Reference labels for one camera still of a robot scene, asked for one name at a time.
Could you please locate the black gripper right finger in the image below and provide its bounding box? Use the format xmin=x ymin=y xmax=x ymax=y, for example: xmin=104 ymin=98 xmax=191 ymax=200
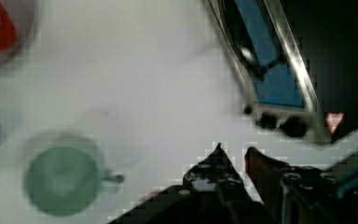
xmin=244 ymin=147 xmax=339 ymax=224

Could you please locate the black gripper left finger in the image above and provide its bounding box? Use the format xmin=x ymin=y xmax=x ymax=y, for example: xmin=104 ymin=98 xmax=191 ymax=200
xmin=182 ymin=144 xmax=263 ymax=224

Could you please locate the green mug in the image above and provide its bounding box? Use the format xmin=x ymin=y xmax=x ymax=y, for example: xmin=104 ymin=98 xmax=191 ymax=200
xmin=23 ymin=133 xmax=125 ymax=217

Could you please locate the black oven door handle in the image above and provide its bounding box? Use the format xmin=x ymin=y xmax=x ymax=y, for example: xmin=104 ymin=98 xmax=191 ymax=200
xmin=217 ymin=0 xmax=268 ymax=81

